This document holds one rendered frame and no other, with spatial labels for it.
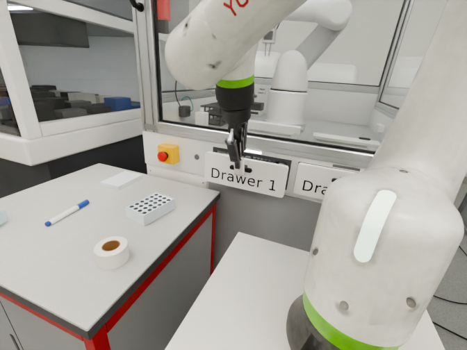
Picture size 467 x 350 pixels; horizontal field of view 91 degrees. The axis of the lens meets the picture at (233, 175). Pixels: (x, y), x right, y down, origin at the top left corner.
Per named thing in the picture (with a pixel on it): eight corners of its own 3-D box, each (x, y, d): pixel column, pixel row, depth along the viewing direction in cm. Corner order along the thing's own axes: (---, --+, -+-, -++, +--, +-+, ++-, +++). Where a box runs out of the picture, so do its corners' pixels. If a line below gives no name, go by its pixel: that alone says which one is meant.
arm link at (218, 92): (251, 89, 50) (262, 75, 56) (202, 85, 53) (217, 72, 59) (251, 115, 54) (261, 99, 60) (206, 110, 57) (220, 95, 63)
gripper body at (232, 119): (228, 95, 62) (230, 126, 68) (215, 110, 56) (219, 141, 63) (255, 98, 60) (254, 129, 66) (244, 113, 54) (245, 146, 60)
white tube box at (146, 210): (144, 226, 67) (143, 215, 65) (126, 217, 71) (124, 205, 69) (175, 208, 77) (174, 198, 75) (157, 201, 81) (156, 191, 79)
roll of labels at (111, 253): (100, 275, 50) (97, 261, 49) (93, 256, 55) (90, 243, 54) (133, 261, 55) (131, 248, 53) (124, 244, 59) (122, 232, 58)
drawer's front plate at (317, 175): (386, 213, 72) (399, 181, 67) (292, 193, 80) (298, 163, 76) (386, 210, 73) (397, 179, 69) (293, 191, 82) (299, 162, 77)
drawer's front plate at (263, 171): (283, 198, 76) (288, 167, 72) (203, 180, 85) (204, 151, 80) (283, 196, 78) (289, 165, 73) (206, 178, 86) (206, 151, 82)
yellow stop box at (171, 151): (172, 166, 90) (171, 148, 87) (156, 162, 92) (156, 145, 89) (179, 162, 95) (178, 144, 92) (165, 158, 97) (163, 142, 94)
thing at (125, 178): (118, 190, 85) (118, 186, 85) (100, 185, 88) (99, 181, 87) (142, 178, 96) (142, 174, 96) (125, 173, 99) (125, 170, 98)
